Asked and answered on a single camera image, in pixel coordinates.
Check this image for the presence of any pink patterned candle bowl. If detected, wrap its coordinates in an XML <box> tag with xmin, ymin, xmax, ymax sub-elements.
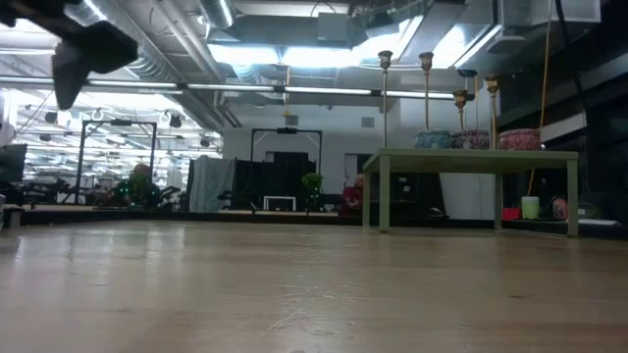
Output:
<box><xmin>497</xmin><ymin>127</ymin><xmax>543</xmax><ymax>151</ymax></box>

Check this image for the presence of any tall gold candlestick holder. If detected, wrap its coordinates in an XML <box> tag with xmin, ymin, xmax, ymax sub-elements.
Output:
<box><xmin>377</xmin><ymin>49</ymin><xmax>393</xmax><ymax>149</ymax></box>
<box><xmin>418</xmin><ymin>51</ymin><xmax>435</xmax><ymax>132</ymax></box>

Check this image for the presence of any person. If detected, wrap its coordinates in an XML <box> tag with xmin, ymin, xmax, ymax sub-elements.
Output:
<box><xmin>340</xmin><ymin>173</ymin><xmax>367</xmax><ymax>217</ymax></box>

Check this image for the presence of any white board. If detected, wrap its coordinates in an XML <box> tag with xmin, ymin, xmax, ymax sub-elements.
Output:
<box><xmin>439</xmin><ymin>171</ymin><xmax>497</xmax><ymax>221</ymax></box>

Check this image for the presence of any short gold candlestick holder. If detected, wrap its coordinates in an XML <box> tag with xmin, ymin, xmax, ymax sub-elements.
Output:
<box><xmin>451</xmin><ymin>89</ymin><xmax>468</xmax><ymax>132</ymax></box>

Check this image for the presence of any pale green cup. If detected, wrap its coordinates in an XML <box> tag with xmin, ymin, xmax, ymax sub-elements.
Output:
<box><xmin>521</xmin><ymin>195</ymin><xmax>541</xmax><ymax>221</ymax></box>

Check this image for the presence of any long white light tube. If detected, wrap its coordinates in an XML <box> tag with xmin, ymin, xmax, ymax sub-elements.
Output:
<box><xmin>0</xmin><ymin>76</ymin><xmax>455</xmax><ymax>99</ymax></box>

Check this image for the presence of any green perforated metal shelf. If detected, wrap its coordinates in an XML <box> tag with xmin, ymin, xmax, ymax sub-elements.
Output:
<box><xmin>362</xmin><ymin>148</ymin><xmax>580</xmax><ymax>237</ymax></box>

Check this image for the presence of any silver ribbed ventilation duct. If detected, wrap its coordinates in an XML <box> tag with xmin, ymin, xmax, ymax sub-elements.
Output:
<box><xmin>73</xmin><ymin>0</ymin><xmax>222</xmax><ymax>84</ymax></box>

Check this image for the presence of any black monitor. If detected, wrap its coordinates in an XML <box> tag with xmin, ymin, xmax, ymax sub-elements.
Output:
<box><xmin>0</xmin><ymin>143</ymin><xmax>28</xmax><ymax>185</ymax></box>

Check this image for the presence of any pink jar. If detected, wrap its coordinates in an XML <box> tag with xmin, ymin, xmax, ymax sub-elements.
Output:
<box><xmin>550</xmin><ymin>196</ymin><xmax>569</xmax><ymax>221</ymax></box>

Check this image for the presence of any black rectangular pipe frame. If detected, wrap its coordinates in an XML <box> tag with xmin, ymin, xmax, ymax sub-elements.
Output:
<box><xmin>250</xmin><ymin>127</ymin><xmax>324</xmax><ymax>212</ymax></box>
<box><xmin>78</xmin><ymin>120</ymin><xmax>158</xmax><ymax>205</ymax></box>

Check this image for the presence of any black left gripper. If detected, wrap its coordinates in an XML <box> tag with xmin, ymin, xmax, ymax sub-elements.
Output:
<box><xmin>0</xmin><ymin>0</ymin><xmax>139</xmax><ymax>111</ymax></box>

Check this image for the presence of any white planter frame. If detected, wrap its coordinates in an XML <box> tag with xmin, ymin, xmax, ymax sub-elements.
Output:
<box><xmin>263</xmin><ymin>195</ymin><xmax>297</xmax><ymax>212</ymax></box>

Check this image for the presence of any grey hanging cloth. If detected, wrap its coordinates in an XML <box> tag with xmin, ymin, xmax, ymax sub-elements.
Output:
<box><xmin>188</xmin><ymin>155</ymin><xmax>236</xmax><ymax>213</ymax></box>

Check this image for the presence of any blue ball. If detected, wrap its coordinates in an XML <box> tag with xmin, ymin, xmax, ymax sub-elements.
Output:
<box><xmin>413</xmin><ymin>128</ymin><xmax>452</xmax><ymax>150</ymax></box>

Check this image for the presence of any small green potted plant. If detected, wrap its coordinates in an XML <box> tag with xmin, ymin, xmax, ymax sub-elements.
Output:
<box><xmin>301</xmin><ymin>172</ymin><xmax>325</xmax><ymax>197</ymax></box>

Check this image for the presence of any medium gold candlestick holder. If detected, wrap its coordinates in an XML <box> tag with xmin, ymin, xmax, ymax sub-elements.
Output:
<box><xmin>484</xmin><ymin>74</ymin><xmax>501</xmax><ymax>151</ymax></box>

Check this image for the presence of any yellow hanging cable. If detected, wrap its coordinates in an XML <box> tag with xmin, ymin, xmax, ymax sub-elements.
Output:
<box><xmin>526</xmin><ymin>0</ymin><xmax>554</xmax><ymax>197</ymax></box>

